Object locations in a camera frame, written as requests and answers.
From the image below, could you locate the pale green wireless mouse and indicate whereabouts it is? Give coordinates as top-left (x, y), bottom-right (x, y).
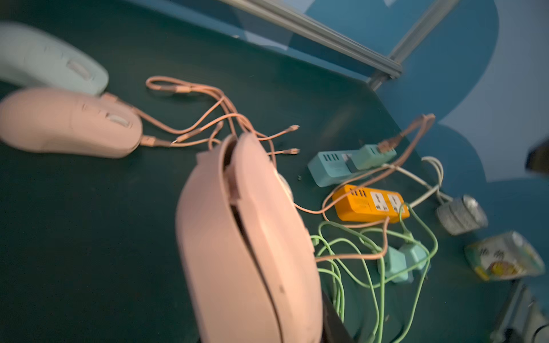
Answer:
top-left (1, 21), bottom-right (110, 95)

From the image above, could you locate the teal power strip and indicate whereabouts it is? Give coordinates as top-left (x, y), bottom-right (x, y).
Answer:
top-left (307, 150), bottom-right (370, 187)

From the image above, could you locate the silver tin can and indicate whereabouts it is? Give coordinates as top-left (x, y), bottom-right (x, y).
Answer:
top-left (436, 195), bottom-right (489, 236)

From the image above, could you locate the white power cord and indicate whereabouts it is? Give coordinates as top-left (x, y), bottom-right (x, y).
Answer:
top-left (385, 156), bottom-right (453, 209)

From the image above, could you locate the orange power strip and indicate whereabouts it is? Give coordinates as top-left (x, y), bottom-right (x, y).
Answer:
top-left (332, 184), bottom-right (410, 223)

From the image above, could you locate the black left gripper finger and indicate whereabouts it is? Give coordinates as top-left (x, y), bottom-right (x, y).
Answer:
top-left (321, 293), bottom-right (354, 343)

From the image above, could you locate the teal charger with green cable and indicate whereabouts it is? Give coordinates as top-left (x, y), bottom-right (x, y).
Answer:
top-left (377, 247), bottom-right (414, 284)

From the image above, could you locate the aluminium frame rail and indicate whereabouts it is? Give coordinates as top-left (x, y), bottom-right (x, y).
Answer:
top-left (225, 0), bottom-right (403, 78)

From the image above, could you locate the pink wireless mouse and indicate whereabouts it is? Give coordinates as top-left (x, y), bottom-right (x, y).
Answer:
top-left (1, 88), bottom-right (143, 159)
top-left (176, 133), bottom-right (323, 342)

